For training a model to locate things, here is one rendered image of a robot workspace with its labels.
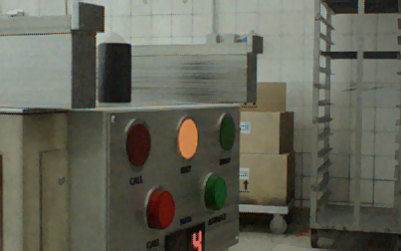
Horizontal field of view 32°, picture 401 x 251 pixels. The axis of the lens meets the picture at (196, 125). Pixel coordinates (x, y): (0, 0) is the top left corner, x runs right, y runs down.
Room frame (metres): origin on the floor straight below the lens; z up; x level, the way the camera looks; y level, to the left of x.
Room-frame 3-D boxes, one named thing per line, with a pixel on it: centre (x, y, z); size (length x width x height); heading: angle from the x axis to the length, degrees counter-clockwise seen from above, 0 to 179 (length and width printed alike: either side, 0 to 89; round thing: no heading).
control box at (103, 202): (0.60, 0.02, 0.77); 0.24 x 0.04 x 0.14; 154
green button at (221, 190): (0.63, -0.02, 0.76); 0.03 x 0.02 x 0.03; 154
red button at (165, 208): (0.54, 0.03, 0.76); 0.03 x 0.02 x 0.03; 154
